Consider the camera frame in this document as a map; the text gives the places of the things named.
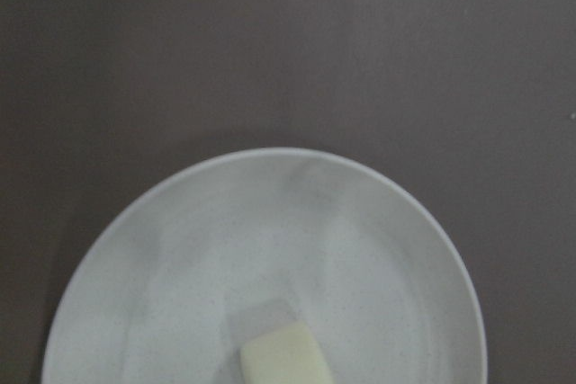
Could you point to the cream round plate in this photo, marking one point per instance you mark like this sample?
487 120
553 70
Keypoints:
241 244

